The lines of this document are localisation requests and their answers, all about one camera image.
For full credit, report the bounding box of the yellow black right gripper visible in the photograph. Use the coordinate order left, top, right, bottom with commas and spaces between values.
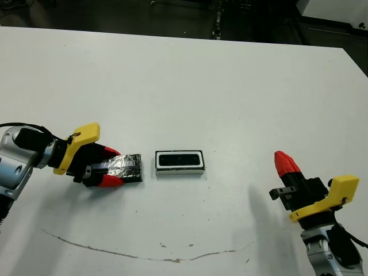
269, 151, 360, 229

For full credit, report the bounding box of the white camera box base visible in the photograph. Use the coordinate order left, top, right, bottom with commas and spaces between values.
155, 149, 206, 177

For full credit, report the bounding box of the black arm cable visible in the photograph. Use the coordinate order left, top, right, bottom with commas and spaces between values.
333, 224, 368, 248
0, 122, 57, 144

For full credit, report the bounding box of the black phone-like camera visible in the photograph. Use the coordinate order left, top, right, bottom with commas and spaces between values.
158, 153, 201, 168

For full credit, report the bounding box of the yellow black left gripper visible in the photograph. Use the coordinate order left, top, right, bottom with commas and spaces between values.
53, 122, 125, 189

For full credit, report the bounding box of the black shiny box lid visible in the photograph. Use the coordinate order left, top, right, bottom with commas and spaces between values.
91, 154, 144, 183

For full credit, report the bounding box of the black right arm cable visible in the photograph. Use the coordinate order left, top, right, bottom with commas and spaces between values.
333, 224, 368, 248

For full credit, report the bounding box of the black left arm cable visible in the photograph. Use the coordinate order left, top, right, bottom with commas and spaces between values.
0, 122, 57, 144

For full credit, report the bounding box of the metal post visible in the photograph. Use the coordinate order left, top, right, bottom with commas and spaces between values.
212, 8, 224, 40

